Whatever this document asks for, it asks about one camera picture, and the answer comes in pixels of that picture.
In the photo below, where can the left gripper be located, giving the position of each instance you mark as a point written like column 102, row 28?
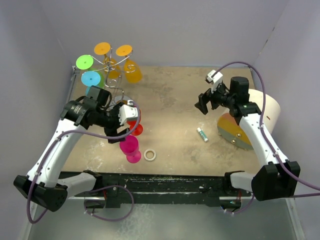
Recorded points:
column 113, row 131

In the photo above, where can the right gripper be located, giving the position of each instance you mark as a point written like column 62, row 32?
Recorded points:
column 204, row 98

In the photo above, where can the pink plastic wine glass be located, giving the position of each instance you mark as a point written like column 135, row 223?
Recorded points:
column 130, row 148

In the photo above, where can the orange wine glass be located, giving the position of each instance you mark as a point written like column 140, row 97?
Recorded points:
column 131, row 69
column 110, row 68

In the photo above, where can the blue plastic wine glass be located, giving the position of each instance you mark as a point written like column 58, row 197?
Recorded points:
column 92, row 78

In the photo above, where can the orange wine glass front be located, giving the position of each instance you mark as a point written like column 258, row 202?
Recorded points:
column 110, row 68

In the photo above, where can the green plastic wine glass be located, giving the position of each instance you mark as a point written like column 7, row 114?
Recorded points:
column 85, row 62

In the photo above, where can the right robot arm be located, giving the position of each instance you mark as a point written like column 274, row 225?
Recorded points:
column 275, row 179

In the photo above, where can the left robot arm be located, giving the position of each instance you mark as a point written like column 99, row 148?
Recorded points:
column 42, row 185

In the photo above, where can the red plastic wine glass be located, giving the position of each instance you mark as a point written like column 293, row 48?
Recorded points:
column 137, row 130

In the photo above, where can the white green lip balm tube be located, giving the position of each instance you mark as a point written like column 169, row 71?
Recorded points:
column 202, row 134

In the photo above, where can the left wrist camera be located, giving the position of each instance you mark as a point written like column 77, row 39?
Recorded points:
column 128, row 112

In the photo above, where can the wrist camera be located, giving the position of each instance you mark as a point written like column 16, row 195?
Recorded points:
column 214, row 78
column 128, row 112

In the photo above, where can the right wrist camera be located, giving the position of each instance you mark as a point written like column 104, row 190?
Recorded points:
column 214, row 78

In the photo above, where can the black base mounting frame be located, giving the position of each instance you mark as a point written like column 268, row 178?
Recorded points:
column 127, row 188

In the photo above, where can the chrome wire wine glass rack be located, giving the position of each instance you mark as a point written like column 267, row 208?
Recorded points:
column 114, row 84

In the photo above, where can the aluminium rail frame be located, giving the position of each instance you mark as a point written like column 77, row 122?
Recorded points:
column 166, row 96

